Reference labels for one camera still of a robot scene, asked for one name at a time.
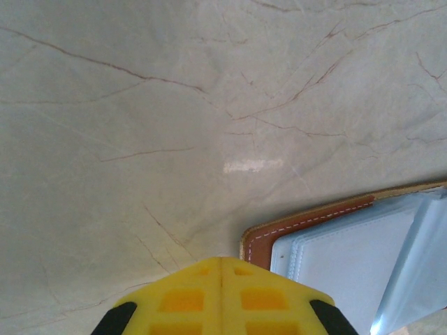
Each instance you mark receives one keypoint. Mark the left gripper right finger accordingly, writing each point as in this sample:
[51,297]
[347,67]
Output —
[262,303]

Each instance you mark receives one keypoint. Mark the brown leather card holder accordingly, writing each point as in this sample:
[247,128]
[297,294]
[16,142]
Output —
[349,251]

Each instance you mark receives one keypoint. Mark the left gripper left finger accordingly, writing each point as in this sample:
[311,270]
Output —
[181,303]

